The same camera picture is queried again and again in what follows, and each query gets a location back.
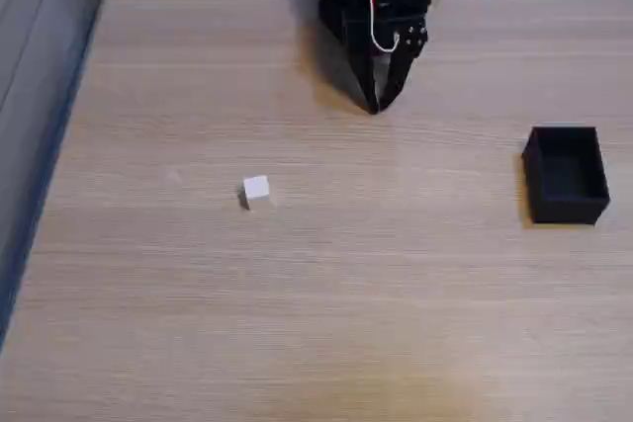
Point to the white cube block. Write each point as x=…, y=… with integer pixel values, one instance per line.
x=257, y=191

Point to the black open box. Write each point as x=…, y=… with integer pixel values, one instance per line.
x=566, y=172

